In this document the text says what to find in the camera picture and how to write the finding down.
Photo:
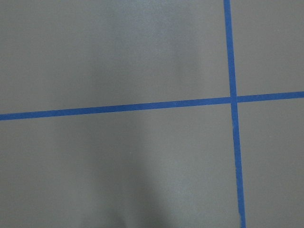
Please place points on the brown paper table cover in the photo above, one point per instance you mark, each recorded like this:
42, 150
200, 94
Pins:
151, 113

